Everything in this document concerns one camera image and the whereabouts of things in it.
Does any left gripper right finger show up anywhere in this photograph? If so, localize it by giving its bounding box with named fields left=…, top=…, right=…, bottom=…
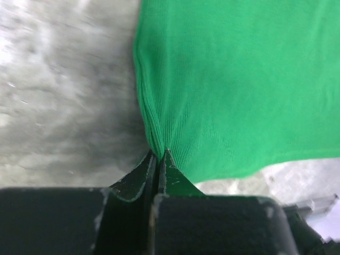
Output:
left=148, top=151, right=298, bottom=254

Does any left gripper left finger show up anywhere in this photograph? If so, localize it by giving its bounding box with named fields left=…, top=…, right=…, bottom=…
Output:
left=1, top=153, right=156, bottom=254

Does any green tank top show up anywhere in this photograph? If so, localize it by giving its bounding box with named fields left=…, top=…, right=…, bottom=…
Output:
left=133, top=0, right=339, bottom=183

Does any aluminium rail frame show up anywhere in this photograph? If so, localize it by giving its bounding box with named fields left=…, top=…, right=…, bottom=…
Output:
left=283, top=194, right=339, bottom=241

